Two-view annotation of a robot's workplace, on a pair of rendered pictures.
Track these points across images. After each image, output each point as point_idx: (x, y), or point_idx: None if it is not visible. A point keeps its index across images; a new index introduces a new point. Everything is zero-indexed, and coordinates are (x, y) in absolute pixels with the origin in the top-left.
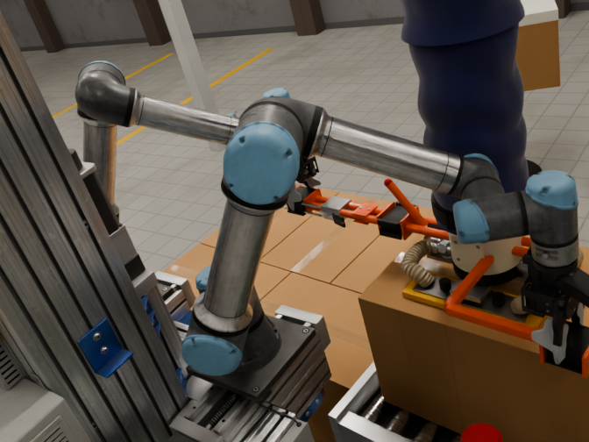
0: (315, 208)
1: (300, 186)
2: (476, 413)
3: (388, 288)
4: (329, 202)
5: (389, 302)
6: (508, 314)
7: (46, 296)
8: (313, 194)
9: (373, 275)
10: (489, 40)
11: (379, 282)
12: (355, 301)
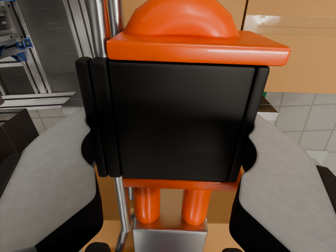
0: (133, 196)
1: (260, 74)
2: None
3: (104, 237)
4: (164, 242)
5: (85, 245)
6: None
7: None
8: (189, 187)
9: (287, 0)
10: None
11: (107, 227)
12: (228, 8)
